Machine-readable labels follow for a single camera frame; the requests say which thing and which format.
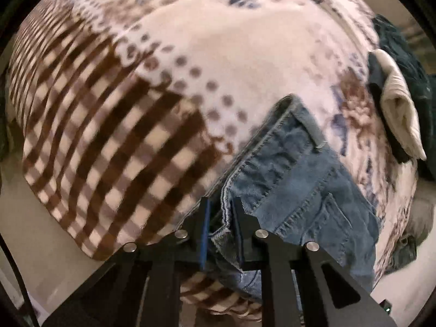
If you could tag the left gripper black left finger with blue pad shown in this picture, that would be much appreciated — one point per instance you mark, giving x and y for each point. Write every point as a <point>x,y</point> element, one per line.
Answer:
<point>140,284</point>

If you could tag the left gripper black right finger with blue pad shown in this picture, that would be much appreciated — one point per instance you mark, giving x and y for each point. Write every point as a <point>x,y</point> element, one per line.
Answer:
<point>302,285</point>

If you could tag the blue denim jeans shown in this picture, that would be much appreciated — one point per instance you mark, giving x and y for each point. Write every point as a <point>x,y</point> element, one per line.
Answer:
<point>295,185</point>

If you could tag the small dark grey garment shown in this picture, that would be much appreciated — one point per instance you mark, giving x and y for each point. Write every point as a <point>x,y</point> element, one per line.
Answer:
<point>405,252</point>

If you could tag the grey pillow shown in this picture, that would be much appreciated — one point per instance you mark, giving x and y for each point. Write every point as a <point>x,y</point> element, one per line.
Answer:
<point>421,220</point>

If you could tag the floral bed blanket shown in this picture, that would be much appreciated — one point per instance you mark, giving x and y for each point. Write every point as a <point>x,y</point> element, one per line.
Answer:
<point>132,110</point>

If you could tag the folded white cloth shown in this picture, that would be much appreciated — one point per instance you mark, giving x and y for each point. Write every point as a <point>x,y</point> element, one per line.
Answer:
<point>398,107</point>

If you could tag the dark teal quilt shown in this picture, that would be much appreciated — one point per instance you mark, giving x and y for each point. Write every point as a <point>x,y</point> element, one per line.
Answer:
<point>421,86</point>

